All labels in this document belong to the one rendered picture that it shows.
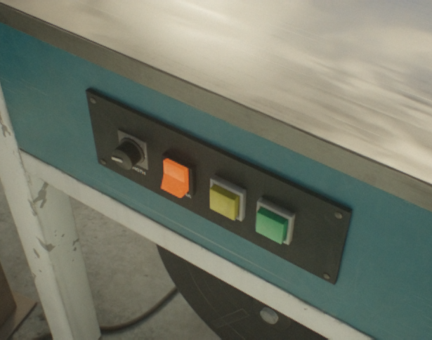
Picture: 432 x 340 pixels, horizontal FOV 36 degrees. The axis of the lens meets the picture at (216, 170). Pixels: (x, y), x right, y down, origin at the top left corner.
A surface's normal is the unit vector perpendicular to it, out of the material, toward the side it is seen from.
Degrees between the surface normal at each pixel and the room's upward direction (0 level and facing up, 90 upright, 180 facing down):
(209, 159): 90
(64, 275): 90
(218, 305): 90
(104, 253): 0
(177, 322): 0
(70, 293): 90
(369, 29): 0
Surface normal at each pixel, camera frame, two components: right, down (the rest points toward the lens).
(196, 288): -0.56, 0.59
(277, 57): 0.00, -0.71
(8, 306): 0.89, 0.32
